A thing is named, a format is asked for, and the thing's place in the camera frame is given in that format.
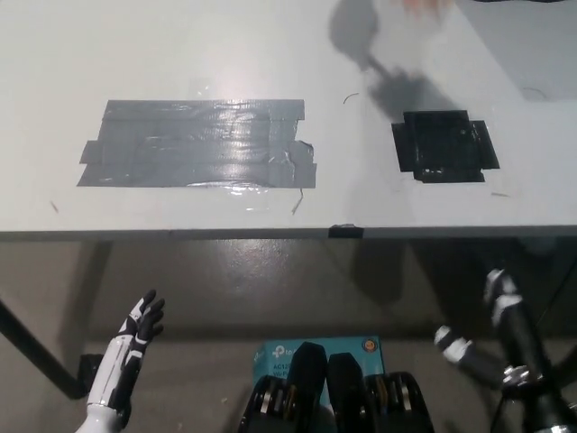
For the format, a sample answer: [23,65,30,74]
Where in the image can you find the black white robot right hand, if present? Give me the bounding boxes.
[433,268,545,390]

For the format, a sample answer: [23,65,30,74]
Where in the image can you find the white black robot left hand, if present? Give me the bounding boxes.
[87,289,166,408]

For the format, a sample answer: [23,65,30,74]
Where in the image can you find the black robot body blocks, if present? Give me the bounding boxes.
[237,341,436,433]

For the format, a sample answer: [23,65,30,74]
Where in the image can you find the teal tp-link router box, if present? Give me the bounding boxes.
[252,335,385,390]

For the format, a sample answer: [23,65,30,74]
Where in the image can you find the black tape square patch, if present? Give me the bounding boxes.
[389,108,500,184]

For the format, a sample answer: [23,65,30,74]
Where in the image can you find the thin black cable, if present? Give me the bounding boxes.
[490,391,513,433]

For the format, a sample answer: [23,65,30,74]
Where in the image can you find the grey duct tape patch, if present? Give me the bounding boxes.
[75,98,318,189]

